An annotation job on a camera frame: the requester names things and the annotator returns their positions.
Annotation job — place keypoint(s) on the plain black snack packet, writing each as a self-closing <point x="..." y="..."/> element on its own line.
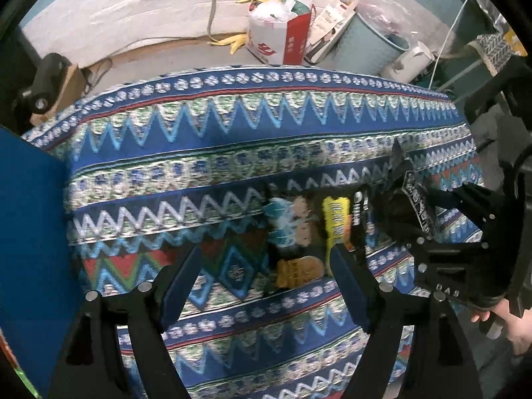
<point x="409" y="199"/>

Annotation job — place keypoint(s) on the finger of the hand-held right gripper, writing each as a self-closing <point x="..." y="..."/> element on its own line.
<point x="440" y="243"/>
<point x="469" y="201"/>

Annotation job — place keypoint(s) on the patterned blue tablecloth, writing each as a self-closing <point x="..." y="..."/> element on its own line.
<point x="208" y="141"/>

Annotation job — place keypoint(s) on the white cardboard carton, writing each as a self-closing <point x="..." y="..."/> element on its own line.
<point x="328" y="25"/>

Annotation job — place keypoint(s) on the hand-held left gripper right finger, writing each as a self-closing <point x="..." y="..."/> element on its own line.
<point x="351" y="297"/>

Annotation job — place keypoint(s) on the blue storage box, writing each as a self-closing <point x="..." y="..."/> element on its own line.
<point x="33" y="237"/>

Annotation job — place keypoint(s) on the red and white paper bag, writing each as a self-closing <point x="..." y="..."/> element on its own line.
<point x="276" y="35"/>

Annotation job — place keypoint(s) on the teal trash bin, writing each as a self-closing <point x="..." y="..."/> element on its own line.
<point x="365" y="50"/>

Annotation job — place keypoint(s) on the black device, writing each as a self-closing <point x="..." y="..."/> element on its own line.
<point x="48" y="77"/>

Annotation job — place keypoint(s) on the brown cardboard box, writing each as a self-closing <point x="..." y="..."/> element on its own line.
<point x="68" y="91"/>

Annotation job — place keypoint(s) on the person's right hand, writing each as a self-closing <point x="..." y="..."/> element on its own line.
<point x="519" y="328"/>

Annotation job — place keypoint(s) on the black cartoon snack packet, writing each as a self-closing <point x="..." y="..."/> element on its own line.
<point x="299" y="232"/>

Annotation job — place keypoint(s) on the white electric kettle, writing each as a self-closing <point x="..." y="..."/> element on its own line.
<point x="411" y="60"/>

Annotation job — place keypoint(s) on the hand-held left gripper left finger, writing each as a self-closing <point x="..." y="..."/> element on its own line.
<point x="179" y="289"/>

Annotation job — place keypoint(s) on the grey patterned cloth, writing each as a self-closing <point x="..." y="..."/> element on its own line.
<point x="496" y="52"/>

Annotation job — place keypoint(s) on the yellow banana peel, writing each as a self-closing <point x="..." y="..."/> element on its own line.
<point x="230" y="41"/>

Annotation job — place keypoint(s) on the clear plastic bag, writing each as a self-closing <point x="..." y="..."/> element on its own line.
<point x="386" y="14"/>

